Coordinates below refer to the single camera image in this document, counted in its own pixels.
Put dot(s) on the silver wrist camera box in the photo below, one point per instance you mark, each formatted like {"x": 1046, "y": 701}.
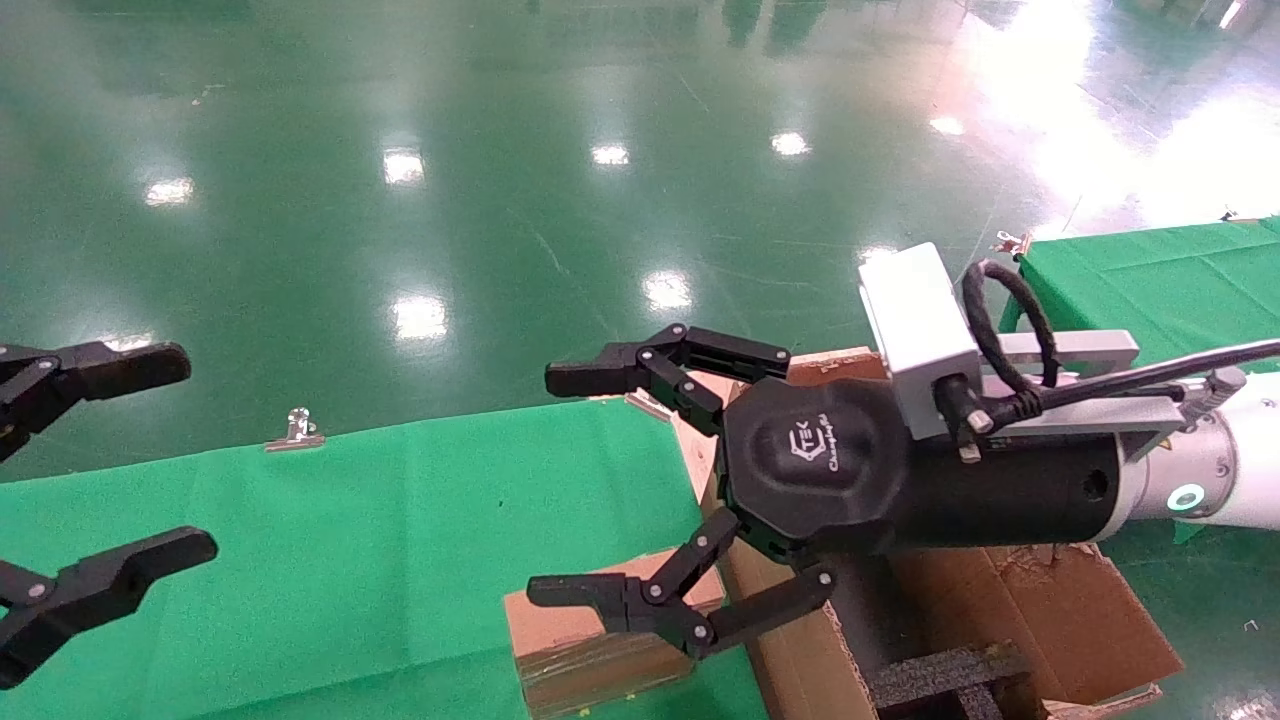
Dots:
{"x": 915, "y": 320}

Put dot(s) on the silver camera mounting bracket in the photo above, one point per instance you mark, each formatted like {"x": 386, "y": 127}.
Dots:
{"x": 1090, "y": 412}

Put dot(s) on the large open brown carton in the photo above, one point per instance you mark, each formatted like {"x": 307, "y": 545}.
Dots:
{"x": 1060, "y": 620}

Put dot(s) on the large green table cloth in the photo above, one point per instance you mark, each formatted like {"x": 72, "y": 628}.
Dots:
{"x": 380, "y": 560}

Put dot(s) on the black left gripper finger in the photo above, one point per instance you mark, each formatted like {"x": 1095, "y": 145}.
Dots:
{"x": 100, "y": 585}
{"x": 110, "y": 368}

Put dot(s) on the small brown cardboard box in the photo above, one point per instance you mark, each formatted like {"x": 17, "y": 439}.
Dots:
{"x": 575, "y": 665}

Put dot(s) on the black foam insert block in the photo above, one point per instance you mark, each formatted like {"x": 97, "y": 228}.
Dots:
{"x": 940, "y": 675}

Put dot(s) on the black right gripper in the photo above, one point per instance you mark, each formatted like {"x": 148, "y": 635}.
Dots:
{"x": 820, "y": 470}

